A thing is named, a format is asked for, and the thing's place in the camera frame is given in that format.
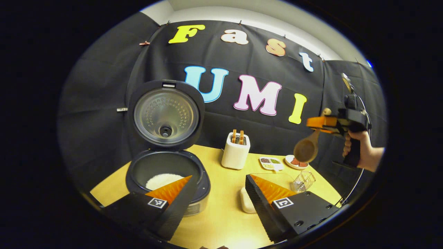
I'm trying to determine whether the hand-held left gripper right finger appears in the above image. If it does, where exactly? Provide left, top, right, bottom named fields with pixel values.
left=245, top=174, right=341, bottom=242

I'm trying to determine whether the white rice heap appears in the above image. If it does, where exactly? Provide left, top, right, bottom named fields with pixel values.
left=145, top=173, right=186, bottom=191

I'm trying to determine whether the white rice container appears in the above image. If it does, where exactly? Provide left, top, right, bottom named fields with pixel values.
left=240, top=187, right=257, bottom=214

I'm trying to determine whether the wooden spoon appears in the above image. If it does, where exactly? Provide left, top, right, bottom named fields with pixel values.
left=293, top=108, right=332, bottom=164

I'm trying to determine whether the white round plate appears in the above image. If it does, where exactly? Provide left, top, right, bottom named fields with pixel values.
left=285, top=155, right=309, bottom=170

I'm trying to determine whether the white toaster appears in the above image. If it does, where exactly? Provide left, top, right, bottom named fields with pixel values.
left=221, top=131, right=251, bottom=170

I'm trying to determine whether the dark grey rice cooker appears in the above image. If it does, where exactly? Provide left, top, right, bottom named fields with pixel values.
left=125, top=80, right=211, bottom=216

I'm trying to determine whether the white divided bean dish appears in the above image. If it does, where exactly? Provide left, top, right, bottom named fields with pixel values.
left=259, top=156, right=284, bottom=172

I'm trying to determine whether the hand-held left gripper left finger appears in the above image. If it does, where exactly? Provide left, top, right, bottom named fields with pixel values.
left=100, top=175, right=197, bottom=241

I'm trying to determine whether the metal wire chopstick holder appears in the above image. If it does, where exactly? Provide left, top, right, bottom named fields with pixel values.
left=290, top=170, right=316, bottom=193

